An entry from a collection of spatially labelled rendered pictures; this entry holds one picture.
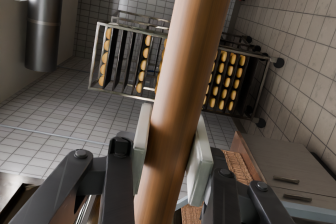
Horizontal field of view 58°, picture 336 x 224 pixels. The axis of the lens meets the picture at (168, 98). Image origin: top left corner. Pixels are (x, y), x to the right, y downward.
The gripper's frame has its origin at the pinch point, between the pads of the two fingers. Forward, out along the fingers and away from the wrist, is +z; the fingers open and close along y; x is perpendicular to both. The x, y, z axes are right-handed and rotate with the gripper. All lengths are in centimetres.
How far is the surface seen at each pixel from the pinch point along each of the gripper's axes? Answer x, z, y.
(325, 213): -62, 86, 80
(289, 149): -68, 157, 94
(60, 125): -123, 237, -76
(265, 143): -68, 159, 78
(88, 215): -108, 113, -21
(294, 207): -62, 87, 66
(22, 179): -123, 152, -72
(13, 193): -123, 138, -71
